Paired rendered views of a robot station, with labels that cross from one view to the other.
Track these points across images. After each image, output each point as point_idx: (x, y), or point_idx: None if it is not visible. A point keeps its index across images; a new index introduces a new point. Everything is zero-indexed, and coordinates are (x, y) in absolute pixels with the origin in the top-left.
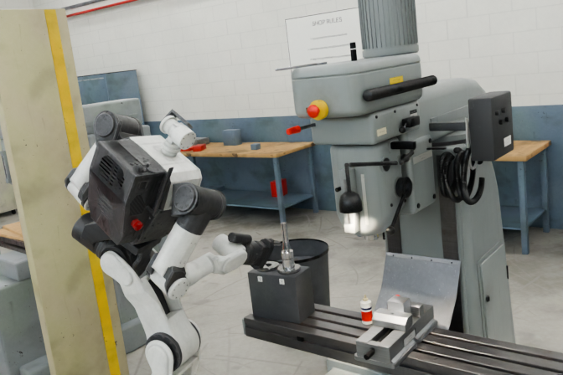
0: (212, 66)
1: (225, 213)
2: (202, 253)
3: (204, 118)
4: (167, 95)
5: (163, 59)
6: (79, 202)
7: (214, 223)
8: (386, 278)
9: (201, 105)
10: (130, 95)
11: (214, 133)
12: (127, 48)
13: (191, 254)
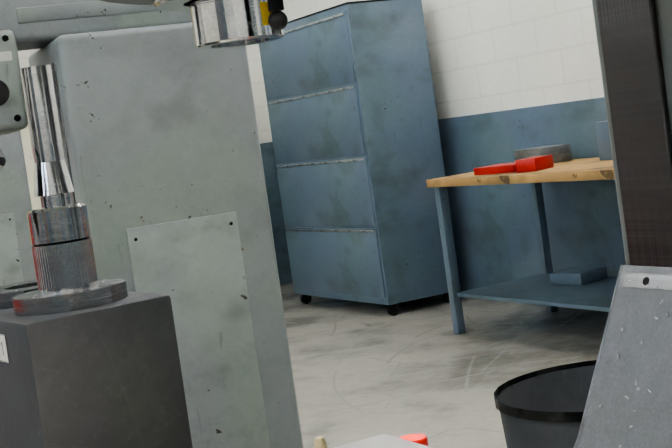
0: None
1: (601, 334)
2: (488, 419)
3: (566, 100)
4: (486, 52)
5: None
6: None
7: (558, 356)
8: (603, 400)
9: (559, 69)
10: (404, 55)
11: (586, 136)
12: None
13: (461, 419)
